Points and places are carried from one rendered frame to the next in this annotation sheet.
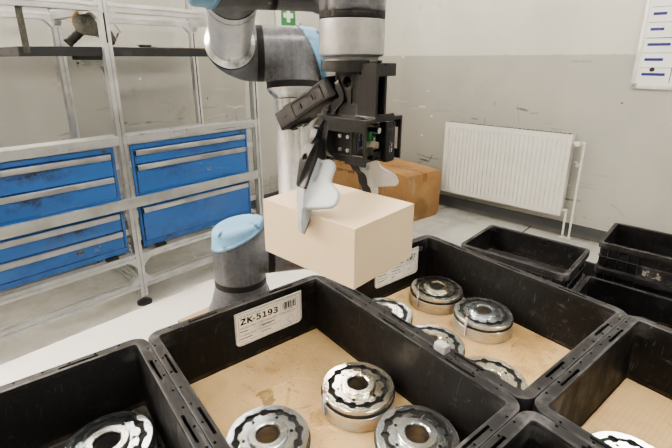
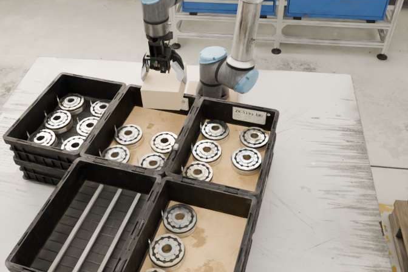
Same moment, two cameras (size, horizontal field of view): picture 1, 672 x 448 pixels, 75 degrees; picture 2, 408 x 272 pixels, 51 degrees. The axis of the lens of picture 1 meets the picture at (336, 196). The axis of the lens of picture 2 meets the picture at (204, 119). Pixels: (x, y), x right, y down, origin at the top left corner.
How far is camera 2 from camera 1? 119 cm
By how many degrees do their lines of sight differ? 53
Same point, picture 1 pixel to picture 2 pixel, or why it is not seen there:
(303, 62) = not seen: outside the picture
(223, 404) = (139, 119)
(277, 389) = (155, 126)
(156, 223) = (298, 3)
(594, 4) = not seen: outside the picture
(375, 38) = (152, 31)
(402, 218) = (170, 95)
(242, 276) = (204, 78)
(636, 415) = (224, 223)
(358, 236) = (142, 92)
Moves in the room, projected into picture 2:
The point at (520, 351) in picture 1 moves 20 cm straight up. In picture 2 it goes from (238, 181) to (240, 139)
